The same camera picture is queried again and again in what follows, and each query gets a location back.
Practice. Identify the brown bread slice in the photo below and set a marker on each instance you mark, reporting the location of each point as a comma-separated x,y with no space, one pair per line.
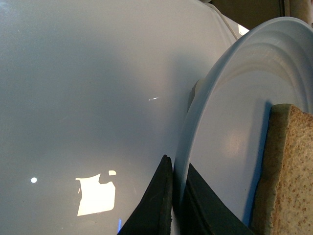
283,203

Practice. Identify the light blue plate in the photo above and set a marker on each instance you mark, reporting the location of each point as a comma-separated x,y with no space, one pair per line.
224,133

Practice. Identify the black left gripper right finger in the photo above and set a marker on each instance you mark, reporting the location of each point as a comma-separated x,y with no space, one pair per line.
203,213

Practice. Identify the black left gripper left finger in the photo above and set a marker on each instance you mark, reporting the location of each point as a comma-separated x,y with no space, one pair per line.
153,214

